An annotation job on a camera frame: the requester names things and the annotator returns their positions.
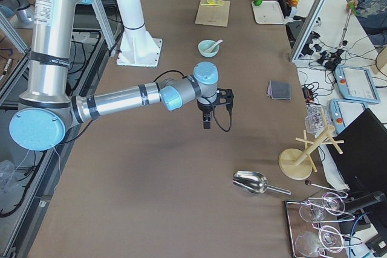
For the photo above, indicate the wooden cutting board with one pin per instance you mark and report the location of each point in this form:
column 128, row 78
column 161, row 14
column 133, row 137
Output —
column 213, row 15

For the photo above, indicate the cream tray with bear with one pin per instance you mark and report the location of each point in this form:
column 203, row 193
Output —
column 268, row 13

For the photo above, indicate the wooden mug tree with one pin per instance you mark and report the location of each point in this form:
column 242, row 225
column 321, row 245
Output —
column 297, row 164

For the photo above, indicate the white ceramic spoon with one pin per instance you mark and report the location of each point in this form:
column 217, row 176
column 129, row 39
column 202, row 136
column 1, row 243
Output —
column 210, row 49

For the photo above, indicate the aluminium frame post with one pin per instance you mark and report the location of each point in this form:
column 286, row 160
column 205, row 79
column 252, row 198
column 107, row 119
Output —
column 306, row 29

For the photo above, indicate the metal wine glass rack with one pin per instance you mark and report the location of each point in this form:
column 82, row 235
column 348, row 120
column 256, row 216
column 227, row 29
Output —
column 296, row 225

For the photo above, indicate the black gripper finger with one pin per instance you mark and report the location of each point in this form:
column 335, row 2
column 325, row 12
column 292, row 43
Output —
column 206, row 123

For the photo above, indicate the light green bowl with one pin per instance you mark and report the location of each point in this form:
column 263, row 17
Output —
column 206, row 48

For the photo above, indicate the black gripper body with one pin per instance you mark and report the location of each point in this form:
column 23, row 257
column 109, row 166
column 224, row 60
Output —
column 204, row 107

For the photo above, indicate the person in blue shirt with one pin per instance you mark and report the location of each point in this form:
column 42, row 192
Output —
column 371, row 15

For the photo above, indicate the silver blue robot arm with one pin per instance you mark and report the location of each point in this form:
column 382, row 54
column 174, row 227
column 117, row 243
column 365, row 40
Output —
column 46, row 112

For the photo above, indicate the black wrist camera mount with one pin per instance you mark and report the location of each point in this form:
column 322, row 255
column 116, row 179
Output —
column 224, row 97

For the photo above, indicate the green lime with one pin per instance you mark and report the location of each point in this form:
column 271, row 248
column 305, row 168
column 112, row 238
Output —
column 257, row 2

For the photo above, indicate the upper wine glass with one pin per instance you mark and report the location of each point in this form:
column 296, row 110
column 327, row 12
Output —
column 316, row 209

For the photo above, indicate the lower wine glass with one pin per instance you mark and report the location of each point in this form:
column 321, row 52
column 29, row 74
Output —
column 323, row 243

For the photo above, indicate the metal scoop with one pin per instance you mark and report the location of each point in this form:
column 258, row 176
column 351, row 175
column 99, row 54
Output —
column 255, row 182

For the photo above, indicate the grey folded cloth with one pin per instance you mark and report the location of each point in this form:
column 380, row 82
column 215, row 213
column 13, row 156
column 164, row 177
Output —
column 279, row 90

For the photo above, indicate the black monitor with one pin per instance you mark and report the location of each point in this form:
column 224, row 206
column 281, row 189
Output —
column 362, row 165

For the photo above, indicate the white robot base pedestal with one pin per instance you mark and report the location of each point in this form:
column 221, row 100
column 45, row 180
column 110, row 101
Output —
column 137, row 47

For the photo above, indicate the clear plastic container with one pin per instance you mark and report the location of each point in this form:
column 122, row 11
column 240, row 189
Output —
column 316, row 119

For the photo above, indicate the blue teach pendant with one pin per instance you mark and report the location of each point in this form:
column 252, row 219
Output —
column 356, row 84
column 343, row 112

